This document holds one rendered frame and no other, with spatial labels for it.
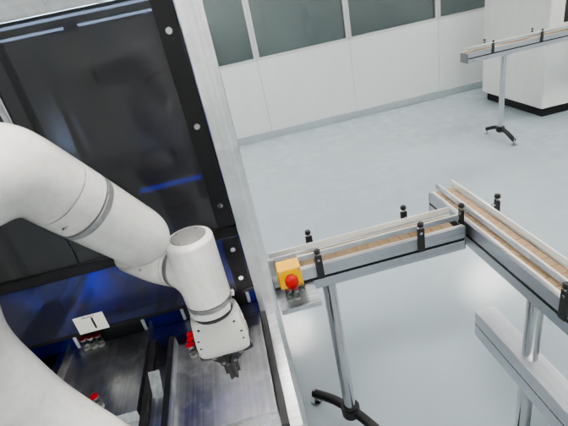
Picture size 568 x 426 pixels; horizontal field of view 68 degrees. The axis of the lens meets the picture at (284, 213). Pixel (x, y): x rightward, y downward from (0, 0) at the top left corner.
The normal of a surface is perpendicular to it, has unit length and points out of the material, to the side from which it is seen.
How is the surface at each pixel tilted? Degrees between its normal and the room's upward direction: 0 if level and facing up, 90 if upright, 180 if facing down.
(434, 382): 0
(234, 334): 91
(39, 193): 111
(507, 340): 0
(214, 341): 92
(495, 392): 0
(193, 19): 90
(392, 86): 90
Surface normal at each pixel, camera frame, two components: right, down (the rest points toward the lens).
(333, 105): 0.18, 0.43
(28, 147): 0.78, -0.39
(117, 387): -0.18, -0.87
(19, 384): 0.96, -0.11
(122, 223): 0.81, 0.27
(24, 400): 0.91, 0.00
